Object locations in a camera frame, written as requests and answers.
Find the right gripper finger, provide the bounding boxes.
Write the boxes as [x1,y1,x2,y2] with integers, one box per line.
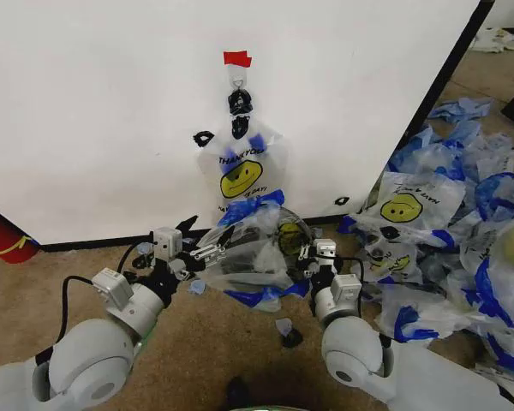
[296,241,314,265]

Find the crumpled smiley bag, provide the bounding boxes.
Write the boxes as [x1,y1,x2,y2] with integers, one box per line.
[358,237,423,286]

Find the white crumpled bags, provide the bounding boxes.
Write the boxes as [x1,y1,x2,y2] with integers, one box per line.
[470,26,514,55]

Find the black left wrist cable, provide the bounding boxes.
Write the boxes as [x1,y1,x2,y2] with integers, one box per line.
[117,241,156,276]

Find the smiley have-a-nice-day bag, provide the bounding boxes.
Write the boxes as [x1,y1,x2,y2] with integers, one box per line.
[366,170,467,243]

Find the clear smiley thank-you garbage bag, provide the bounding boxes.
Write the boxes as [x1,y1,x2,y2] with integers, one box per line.
[194,87,293,217]

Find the black tape scrap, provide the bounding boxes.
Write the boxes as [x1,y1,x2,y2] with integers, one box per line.
[281,328,304,348]

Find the clear bag with blue handles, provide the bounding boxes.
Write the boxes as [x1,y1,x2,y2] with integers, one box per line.
[387,124,470,181]
[195,190,316,314]
[375,273,475,344]
[456,213,514,343]
[470,132,514,223]

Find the red tape strip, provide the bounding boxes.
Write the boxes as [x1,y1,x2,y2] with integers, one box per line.
[223,50,254,69]

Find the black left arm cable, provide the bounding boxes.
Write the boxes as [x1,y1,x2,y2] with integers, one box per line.
[33,276,99,365]

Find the clear wall hook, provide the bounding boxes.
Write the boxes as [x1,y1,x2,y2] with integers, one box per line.
[224,63,250,92]

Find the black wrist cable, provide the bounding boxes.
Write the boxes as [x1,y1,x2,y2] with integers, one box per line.
[117,241,156,276]
[337,255,366,301]

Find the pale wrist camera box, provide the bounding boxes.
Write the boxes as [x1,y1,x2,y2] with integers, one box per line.
[315,239,338,259]
[152,227,184,260]

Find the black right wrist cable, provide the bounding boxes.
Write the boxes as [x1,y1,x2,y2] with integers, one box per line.
[337,255,366,301]

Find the crumpled blue plastic bag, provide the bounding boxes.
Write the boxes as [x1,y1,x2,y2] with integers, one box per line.
[427,97,494,126]

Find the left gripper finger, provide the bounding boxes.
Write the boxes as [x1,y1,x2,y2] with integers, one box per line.
[188,225,236,269]
[175,216,200,235]

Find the robot front shell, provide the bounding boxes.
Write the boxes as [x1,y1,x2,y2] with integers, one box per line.
[225,375,314,411]

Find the red cylinder with yellow arrow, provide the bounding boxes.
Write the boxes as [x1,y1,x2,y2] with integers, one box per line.
[0,200,42,265]

